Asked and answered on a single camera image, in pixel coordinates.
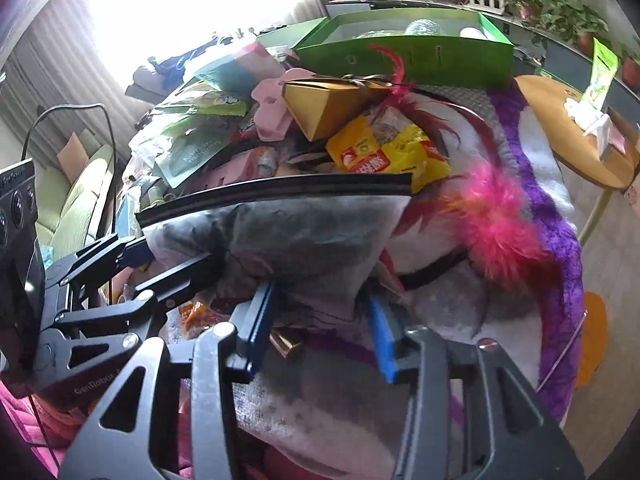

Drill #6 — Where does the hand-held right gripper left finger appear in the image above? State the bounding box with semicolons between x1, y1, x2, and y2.
57;280;278;480

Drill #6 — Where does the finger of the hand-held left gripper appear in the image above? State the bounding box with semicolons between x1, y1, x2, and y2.
45;234;151;311
37;252;226;411

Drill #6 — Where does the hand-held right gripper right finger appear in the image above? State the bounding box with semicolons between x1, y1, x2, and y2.
366;292;586;480

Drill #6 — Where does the grey nonwoven bag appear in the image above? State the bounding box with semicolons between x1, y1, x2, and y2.
135;172;413;323

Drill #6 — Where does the green cardboard box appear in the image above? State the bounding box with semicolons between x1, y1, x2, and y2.
291;9;516;90
255;16;333;51

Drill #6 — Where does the person's left forearm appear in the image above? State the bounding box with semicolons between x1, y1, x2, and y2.
0;380;101;461

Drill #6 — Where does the small gold wrapped candy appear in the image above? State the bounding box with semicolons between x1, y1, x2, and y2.
269;327;302;358

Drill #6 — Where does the orange snack packet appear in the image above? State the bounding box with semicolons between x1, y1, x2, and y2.
180;302;231;338

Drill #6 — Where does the light green sofa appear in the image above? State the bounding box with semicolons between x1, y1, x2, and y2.
35;142;118;248

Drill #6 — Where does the dark green tea packet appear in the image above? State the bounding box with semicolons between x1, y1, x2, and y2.
154;125;238;187

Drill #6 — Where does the grey drape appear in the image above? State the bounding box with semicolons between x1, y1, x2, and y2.
0;0;101;126

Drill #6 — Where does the pink red feathered headband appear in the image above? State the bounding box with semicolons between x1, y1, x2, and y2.
369;44;548;295

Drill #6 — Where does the green printed packet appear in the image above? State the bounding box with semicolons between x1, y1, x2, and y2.
155;87;251;123

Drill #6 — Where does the grey sofa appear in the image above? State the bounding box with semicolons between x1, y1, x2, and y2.
125;25;291;103

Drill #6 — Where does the yellow snack packet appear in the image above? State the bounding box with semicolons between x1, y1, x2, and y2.
325;114;452;195

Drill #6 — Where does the pile of clothes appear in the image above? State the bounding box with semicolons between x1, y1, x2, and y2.
150;40;226;73

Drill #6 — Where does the teal pink paper box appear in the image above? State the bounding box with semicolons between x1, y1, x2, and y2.
194;41;285;96

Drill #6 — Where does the orange round object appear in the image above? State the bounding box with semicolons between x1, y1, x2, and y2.
575;291;610;390

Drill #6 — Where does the gold triangular gift box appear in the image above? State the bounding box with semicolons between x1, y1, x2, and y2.
281;76;396;142

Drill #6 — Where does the grey dotted mat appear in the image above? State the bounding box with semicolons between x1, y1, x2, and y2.
415;85;506;131

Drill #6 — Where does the window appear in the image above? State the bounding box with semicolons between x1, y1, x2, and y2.
87;0;321;86

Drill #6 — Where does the round wooden side table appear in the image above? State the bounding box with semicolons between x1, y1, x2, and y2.
514;74;640;246

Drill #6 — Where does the white rubber glove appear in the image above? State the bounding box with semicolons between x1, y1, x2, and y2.
562;97;601;126

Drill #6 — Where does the pink white paper box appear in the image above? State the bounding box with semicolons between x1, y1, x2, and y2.
582;112;628;161

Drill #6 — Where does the clear crinkled plastic item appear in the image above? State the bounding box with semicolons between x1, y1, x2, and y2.
405;17;446;36

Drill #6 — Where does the green standing pouch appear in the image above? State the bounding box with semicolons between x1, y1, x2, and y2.
582;37;618;111

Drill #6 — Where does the black cable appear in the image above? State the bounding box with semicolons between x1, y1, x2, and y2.
21;103;120;241

